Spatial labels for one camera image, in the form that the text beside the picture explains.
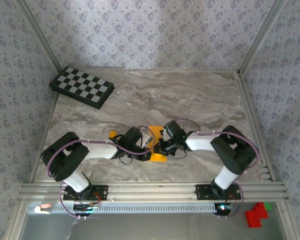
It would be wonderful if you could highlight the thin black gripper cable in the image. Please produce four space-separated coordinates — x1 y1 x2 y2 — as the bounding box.
171 149 187 160
119 154 134 165

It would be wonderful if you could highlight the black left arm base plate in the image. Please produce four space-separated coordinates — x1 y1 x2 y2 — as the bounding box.
62 184 109 202

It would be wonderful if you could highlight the black and grey checkerboard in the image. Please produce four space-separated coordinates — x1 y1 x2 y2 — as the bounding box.
48 65 115 110

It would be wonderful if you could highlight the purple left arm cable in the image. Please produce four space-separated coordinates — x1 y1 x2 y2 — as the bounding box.
46 124 156 221

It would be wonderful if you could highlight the grey slotted cable duct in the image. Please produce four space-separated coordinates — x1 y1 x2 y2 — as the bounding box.
27 202 232 215

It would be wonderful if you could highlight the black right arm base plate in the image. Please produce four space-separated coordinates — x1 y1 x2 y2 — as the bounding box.
195 184 242 202

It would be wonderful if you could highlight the thin black left gripper cable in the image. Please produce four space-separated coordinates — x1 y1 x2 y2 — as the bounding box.
119 154 134 165

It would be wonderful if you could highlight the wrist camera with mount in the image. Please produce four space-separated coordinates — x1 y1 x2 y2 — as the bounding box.
161 119 186 141
124 126 154 148

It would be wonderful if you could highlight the aluminium corner post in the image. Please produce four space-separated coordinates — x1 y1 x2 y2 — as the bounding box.
238 0 289 76
14 0 65 73

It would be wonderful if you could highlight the aluminium right corner post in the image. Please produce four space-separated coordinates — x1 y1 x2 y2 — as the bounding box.
238 0 289 76

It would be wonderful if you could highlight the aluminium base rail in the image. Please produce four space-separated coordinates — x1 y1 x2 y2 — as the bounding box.
16 181 290 203

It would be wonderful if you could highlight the aluminium left side rail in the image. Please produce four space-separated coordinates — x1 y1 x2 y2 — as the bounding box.
29 93 61 183

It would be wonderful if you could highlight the red toy brick stack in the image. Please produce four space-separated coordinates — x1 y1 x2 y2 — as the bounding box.
244 201 270 229

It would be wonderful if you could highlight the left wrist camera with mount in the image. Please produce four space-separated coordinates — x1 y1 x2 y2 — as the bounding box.
124 126 154 148

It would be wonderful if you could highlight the thin black right gripper cable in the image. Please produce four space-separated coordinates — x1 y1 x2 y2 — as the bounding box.
171 149 187 160

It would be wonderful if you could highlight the aluminium left corner post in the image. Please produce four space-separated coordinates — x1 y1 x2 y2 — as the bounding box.
14 0 65 73

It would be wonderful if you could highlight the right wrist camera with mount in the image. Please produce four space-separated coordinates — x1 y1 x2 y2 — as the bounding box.
161 119 186 141

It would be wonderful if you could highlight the pink and white small object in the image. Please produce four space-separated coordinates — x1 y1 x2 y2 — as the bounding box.
34 203 53 215

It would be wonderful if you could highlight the aluminium right side rail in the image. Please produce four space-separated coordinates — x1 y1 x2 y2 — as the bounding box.
236 71 276 182

